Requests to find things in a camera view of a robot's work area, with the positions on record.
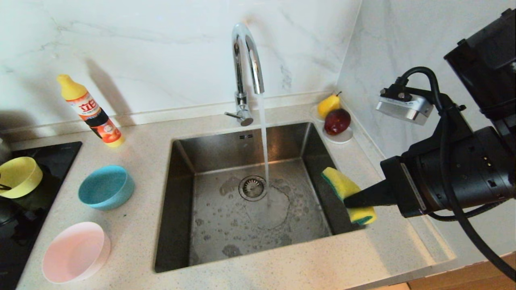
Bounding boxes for yellow plastic bowl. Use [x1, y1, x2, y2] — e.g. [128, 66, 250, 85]
[0, 156, 43, 199]

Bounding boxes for yellow fish-shaped sponge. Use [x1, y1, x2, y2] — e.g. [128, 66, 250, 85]
[321, 167, 377, 226]

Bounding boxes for pink plastic bowl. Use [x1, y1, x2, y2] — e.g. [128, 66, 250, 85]
[42, 222, 111, 284]

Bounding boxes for orange yellow dish soap bottle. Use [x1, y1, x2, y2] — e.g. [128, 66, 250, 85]
[56, 74, 125, 148]

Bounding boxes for stainless steel sink basin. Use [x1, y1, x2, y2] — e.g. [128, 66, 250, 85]
[154, 122, 365, 273]

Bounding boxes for black braided right arm sleeve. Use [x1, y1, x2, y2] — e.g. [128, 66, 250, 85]
[427, 199, 504, 222]

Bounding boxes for black induction cooktop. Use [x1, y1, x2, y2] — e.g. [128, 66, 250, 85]
[0, 141, 83, 290]

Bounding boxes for small white dish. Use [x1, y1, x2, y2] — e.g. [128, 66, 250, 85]
[310, 104, 354, 144]

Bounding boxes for dark red apple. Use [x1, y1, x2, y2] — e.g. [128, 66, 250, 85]
[325, 108, 352, 136]

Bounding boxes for yellow pear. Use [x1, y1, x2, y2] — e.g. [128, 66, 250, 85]
[318, 92, 342, 119]

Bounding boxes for blue plastic bowl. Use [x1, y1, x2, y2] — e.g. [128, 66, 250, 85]
[78, 165, 135, 211]

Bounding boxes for clear running water stream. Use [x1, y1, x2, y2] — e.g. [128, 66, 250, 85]
[258, 93, 271, 206]

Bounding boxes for round metal drain strainer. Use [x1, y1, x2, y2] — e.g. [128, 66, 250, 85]
[238, 175, 268, 201]

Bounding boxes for chrome gooseneck faucet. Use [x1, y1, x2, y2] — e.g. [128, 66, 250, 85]
[224, 23, 265, 127]

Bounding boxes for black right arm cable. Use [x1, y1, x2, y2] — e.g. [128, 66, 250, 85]
[397, 66, 516, 282]

